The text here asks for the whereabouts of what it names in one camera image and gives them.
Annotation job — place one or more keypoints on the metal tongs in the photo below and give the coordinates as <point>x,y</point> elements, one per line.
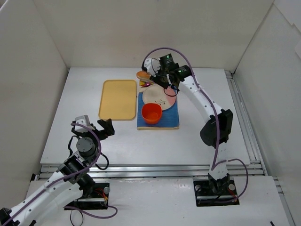
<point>144,76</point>

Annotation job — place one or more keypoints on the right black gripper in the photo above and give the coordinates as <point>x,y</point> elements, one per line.
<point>159,79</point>

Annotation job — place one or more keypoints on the orange bowl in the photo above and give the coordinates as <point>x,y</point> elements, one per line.
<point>151,113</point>

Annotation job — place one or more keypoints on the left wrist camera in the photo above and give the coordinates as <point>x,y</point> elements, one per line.
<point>82,120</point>

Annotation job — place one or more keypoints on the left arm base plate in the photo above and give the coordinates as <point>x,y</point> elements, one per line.
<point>97,200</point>

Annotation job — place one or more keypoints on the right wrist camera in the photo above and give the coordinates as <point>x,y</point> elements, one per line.
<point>151,65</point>

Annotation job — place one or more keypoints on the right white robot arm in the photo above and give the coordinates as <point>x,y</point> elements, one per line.
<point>218,122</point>

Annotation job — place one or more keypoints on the pink and white plate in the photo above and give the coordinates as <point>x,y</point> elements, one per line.
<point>166,98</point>

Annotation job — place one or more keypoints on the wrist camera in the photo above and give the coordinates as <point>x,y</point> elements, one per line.
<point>151,65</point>
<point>82,120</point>

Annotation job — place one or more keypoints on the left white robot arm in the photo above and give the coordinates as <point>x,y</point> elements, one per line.
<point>69,182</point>

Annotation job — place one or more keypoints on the blue placemat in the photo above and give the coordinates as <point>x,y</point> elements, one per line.
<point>169,118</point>

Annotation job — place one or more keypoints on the yellow tray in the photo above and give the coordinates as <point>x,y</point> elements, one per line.
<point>118,100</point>

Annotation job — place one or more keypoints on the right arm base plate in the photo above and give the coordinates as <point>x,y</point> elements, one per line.
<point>205,197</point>

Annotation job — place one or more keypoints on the aluminium rail frame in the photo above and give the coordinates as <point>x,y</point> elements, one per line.
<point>151,172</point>

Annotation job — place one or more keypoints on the cutlery on placemat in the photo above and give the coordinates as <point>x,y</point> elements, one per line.
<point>144,84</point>

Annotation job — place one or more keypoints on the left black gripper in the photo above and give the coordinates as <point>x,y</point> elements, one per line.
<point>99,133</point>

